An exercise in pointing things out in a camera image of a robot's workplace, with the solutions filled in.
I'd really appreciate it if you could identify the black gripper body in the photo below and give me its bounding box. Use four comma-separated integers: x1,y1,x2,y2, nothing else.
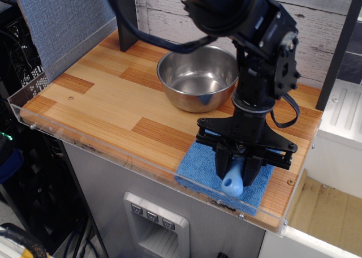
196,107,298,170

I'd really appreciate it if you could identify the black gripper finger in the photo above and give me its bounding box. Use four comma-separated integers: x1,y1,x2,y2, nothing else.
242,156,267,187
215,143,234,179

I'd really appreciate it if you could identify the blue handled grey spoon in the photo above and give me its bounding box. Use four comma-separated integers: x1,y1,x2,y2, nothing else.
221,157,245,197

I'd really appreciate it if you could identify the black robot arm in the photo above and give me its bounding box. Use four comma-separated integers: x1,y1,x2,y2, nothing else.
183,0,300,186

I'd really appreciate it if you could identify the blue folded cloth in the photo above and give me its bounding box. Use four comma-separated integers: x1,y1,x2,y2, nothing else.
175,142,274,216

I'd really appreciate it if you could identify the stainless steel bowl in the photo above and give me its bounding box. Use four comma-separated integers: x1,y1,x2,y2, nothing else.
157,45,239,113

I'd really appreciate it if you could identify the silver toy fridge cabinet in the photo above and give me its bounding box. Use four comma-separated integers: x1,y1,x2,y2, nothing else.
65,144,265,257

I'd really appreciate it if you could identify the white toy sink unit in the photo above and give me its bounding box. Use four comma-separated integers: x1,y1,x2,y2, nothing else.
260,80,361,257

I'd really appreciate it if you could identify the grey ice dispenser panel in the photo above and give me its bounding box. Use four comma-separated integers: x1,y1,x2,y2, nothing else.
123,192,191,257

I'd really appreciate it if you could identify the blue fabric panel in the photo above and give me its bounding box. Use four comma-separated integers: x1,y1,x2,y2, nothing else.
17,0,117,82

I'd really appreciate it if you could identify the black right post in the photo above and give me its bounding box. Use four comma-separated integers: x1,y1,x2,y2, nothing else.
315,0,361,111

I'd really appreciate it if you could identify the black vertical post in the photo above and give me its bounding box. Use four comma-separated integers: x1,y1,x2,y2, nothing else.
113,0,140,53

